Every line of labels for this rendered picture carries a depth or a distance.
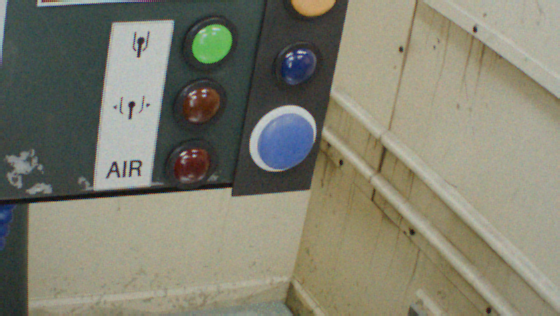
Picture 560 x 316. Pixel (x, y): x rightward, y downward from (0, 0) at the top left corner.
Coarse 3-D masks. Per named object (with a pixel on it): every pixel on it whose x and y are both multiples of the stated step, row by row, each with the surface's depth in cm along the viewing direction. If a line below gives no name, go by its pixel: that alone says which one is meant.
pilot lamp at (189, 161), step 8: (184, 152) 48; (192, 152) 48; (200, 152) 48; (176, 160) 48; (184, 160) 48; (192, 160) 48; (200, 160) 48; (208, 160) 49; (176, 168) 48; (184, 168) 48; (192, 168) 48; (200, 168) 49; (208, 168) 49; (176, 176) 48; (184, 176) 48; (192, 176) 49; (200, 176) 49
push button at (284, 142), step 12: (276, 120) 49; (288, 120) 49; (300, 120) 50; (264, 132) 49; (276, 132) 49; (288, 132) 50; (300, 132) 50; (312, 132) 50; (264, 144) 49; (276, 144) 50; (288, 144) 50; (300, 144) 50; (312, 144) 51; (264, 156) 50; (276, 156) 50; (288, 156) 50; (300, 156) 51; (276, 168) 51; (288, 168) 51
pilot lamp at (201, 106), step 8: (200, 88) 47; (208, 88) 47; (192, 96) 47; (200, 96) 47; (208, 96) 47; (216, 96) 47; (184, 104) 47; (192, 104) 47; (200, 104) 47; (208, 104) 47; (216, 104) 47; (184, 112) 47; (192, 112) 47; (200, 112) 47; (208, 112) 47; (216, 112) 48; (192, 120) 47; (200, 120) 47; (208, 120) 48
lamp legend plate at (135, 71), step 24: (120, 24) 43; (144, 24) 44; (168, 24) 45; (120, 48) 44; (144, 48) 45; (168, 48) 45; (120, 72) 45; (144, 72) 45; (120, 96) 45; (144, 96) 46; (120, 120) 46; (144, 120) 47; (120, 144) 47; (144, 144) 47; (96, 168) 47; (120, 168) 47; (144, 168) 48
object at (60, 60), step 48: (144, 0) 44; (192, 0) 45; (240, 0) 46; (48, 48) 42; (96, 48) 44; (240, 48) 47; (0, 96) 42; (48, 96) 44; (96, 96) 45; (240, 96) 48; (0, 144) 44; (48, 144) 45; (96, 144) 46; (0, 192) 45; (48, 192) 46; (96, 192) 47; (144, 192) 49
